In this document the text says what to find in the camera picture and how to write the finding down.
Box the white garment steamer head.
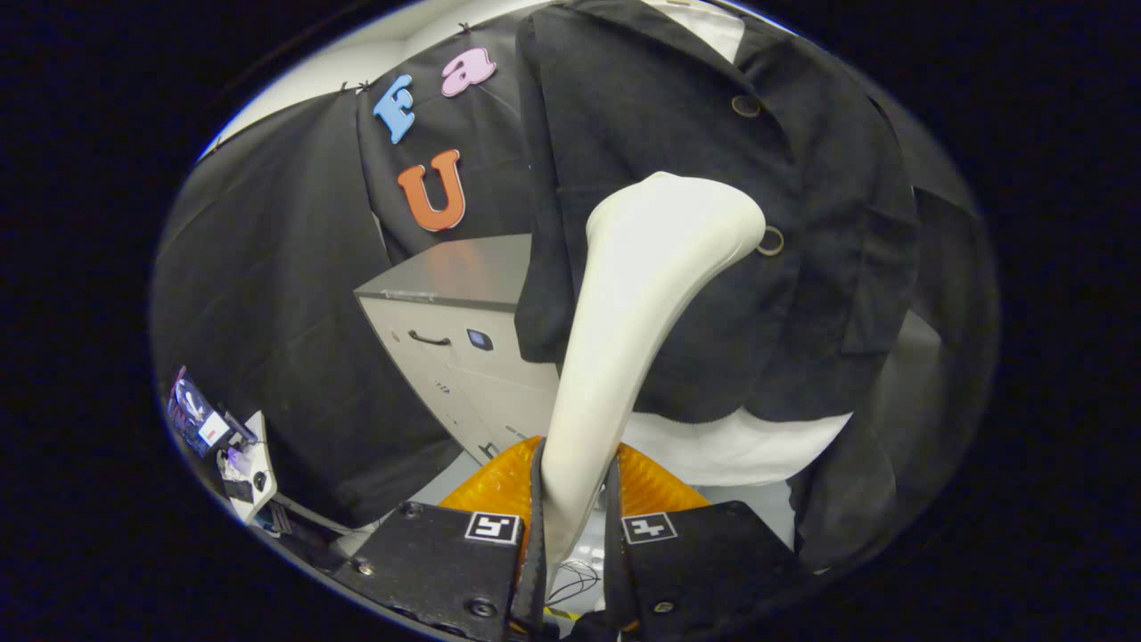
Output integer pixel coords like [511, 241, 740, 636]
[539, 171, 768, 572]

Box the black backdrop cloth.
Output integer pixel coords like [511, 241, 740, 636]
[152, 18, 999, 572]

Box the black suit jacket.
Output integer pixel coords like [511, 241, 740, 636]
[514, 0, 921, 424]

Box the tablet with colourful screen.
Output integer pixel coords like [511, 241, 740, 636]
[168, 366, 237, 460]

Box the grey drawer cabinet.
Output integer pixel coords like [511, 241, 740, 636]
[354, 234, 564, 465]

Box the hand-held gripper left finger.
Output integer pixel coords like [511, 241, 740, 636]
[334, 437, 546, 642]

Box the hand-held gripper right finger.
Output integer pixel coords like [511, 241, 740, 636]
[602, 437, 817, 638]

